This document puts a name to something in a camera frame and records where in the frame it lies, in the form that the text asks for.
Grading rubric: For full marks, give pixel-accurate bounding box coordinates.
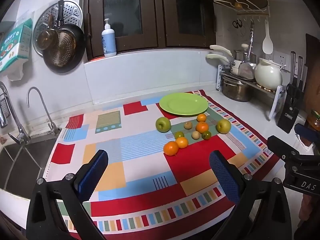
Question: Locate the tall chrome faucet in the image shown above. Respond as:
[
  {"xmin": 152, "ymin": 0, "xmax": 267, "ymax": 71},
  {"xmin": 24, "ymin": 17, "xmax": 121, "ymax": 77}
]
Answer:
[{"xmin": 0, "ymin": 81, "xmax": 31, "ymax": 145}]

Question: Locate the white metal dish rack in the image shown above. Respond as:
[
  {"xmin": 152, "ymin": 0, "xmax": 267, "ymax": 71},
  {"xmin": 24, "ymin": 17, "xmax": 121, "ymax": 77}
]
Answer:
[{"xmin": 216, "ymin": 64, "xmax": 286, "ymax": 121}]

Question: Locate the teal printed cardboard box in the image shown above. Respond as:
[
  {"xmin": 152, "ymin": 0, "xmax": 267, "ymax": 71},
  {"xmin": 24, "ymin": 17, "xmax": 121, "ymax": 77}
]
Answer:
[{"xmin": 0, "ymin": 17, "xmax": 34, "ymax": 74}]

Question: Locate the black knife block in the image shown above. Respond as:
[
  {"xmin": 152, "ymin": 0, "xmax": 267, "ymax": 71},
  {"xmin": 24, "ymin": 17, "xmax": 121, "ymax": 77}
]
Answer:
[{"xmin": 277, "ymin": 51, "xmax": 308, "ymax": 134}]

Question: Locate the white ceramic pot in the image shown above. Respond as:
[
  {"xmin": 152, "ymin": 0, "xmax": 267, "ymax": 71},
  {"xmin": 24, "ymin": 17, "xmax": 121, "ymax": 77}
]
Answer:
[{"xmin": 254, "ymin": 58, "xmax": 287, "ymax": 91}]

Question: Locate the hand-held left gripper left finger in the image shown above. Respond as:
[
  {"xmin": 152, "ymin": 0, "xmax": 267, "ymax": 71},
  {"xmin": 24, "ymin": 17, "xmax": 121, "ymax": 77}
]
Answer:
[{"xmin": 26, "ymin": 149, "xmax": 109, "ymax": 240}]

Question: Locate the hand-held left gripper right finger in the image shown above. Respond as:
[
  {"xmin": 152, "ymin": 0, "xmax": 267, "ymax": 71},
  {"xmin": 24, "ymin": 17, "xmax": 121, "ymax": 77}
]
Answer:
[{"xmin": 209, "ymin": 150, "xmax": 293, "ymax": 240}]

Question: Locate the black frying pan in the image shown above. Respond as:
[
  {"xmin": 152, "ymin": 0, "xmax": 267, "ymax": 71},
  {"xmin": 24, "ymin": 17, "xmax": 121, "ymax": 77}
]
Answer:
[{"xmin": 42, "ymin": 0, "xmax": 86, "ymax": 74}]

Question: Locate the stainless steel sink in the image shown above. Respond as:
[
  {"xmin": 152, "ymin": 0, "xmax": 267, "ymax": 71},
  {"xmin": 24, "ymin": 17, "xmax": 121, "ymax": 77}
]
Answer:
[{"xmin": 0, "ymin": 136, "xmax": 59, "ymax": 201}]

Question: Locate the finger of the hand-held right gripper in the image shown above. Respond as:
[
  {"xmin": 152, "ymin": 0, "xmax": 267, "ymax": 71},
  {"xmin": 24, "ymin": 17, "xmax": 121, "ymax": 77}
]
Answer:
[
  {"xmin": 294, "ymin": 123, "xmax": 320, "ymax": 153},
  {"xmin": 266, "ymin": 135, "xmax": 302, "ymax": 167}
]

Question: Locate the dark wooden cutting board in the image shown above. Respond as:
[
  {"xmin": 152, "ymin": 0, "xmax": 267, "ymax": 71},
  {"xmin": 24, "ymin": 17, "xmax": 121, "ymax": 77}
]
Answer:
[{"xmin": 303, "ymin": 33, "xmax": 320, "ymax": 111}]

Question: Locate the thin gooseneck faucet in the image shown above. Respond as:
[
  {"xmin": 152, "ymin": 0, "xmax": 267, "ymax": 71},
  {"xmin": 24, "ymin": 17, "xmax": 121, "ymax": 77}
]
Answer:
[{"xmin": 27, "ymin": 87, "xmax": 62, "ymax": 137}]

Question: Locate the stainless steel pot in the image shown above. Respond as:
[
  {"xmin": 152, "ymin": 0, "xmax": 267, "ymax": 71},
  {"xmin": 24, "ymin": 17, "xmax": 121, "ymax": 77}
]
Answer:
[{"xmin": 221, "ymin": 76, "xmax": 252, "ymax": 103}]

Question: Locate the small copper saucepan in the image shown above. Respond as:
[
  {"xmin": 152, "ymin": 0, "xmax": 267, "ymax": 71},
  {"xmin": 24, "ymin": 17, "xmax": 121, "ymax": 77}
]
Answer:
[{"xmin": 37, "ymin": 14, "xmax": 59, "ymax": 51}]

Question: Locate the steel pot lid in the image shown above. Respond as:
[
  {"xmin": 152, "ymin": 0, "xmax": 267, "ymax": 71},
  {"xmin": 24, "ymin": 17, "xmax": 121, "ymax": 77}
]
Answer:
[{"xmin": 237, "ymin": 60, "xmax": 257, "ymax": 80}]

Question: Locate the round metal steamer tray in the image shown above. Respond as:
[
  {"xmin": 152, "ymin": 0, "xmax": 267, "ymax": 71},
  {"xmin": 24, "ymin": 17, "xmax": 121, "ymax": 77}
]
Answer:
[{"xmin": 32, "ymin": 0, "xmax": 83, "ymax": 57}]

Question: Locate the copper mesh strainer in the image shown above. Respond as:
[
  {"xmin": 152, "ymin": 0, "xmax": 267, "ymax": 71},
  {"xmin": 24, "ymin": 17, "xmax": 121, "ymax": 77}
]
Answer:
[{"xmin": 49, "ymin": 31, "xmax": 77, "ymax": 66}]

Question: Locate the white wall socket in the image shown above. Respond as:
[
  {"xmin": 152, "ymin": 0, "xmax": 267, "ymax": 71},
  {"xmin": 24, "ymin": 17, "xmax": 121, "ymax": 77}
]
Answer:
[{"xmin": 266, "ymin": 50, "xmax": 292, "ymax": 71}]

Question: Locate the white wire wall rack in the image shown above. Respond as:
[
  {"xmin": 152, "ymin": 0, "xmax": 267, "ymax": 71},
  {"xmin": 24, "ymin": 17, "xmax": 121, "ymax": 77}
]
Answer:
[{"xmin": 201, "ymin": 0, "xmax": 274, "ymax": 22}]

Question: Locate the colourful patchwork tablecloth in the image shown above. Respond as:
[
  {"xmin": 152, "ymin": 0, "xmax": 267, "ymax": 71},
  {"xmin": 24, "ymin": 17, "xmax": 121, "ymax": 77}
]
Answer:
[{"xmin": 41, "ymin": 90, "xmax": 288, "ymax": 240}]

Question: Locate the green plate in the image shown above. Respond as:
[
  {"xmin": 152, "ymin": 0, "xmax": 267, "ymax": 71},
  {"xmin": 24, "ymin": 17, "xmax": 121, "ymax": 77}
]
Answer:
[{"xmin": 159, "ymin": 93, "xmax": 209, "ymax": 116}]

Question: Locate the cream handled pan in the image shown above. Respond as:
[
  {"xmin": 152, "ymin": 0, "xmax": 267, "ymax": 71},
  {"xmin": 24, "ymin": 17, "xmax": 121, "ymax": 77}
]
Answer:
[
  {"xmin": 209, "ymin": 44, "xmax": 244, "ymax": 67},
  {"xmin": 205, "ymin": 53, "xmax": 240, "ymax": 75}
]

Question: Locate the blue pump soap bottle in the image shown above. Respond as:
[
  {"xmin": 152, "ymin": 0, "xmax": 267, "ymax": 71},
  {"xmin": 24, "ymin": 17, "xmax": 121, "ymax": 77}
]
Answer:
[{"xmin": 101, "ymin": 18, "xmax": 117, "ymax": 57}]

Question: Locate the hanging metal utensil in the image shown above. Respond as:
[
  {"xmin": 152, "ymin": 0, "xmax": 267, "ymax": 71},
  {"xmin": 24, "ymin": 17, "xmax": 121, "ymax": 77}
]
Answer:
[{"xmin": 247, "ymin": 21, "xmax": 256, "ymax": 58}]

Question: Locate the green apple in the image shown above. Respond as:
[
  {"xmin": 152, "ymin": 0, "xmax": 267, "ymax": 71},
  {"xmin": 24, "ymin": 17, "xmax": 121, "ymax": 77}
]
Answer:
[
  {"xmin": 156, "ymin": 117, "xmax": 171, "ymax": 133},
  {"xmin": 216, "ymin": 119, "xmax": 231, "ymax": 134}
]

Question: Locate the dark wooden window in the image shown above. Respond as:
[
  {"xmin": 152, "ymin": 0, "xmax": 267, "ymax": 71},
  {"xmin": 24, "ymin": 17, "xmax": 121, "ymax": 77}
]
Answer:
[{"xmin": 81, "ymin": 0, "xmax": 217, "ymax": 61}]

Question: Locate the white rice paddle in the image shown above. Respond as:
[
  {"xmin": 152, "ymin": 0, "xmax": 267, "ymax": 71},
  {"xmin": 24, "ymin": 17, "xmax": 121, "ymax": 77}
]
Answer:
[{"xmin": 262, "ymin": 19, "xmax": 274, "ymax": 55}]

